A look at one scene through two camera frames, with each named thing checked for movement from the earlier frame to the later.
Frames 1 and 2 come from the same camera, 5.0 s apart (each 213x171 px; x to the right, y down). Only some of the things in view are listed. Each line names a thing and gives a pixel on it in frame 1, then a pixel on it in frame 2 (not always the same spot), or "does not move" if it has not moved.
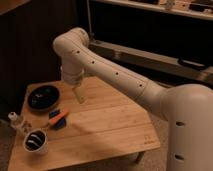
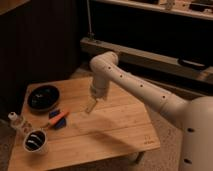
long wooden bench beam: (155, 63) does not move
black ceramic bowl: (43, 98) does not move
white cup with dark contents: (36, 141) does not move
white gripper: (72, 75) to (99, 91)
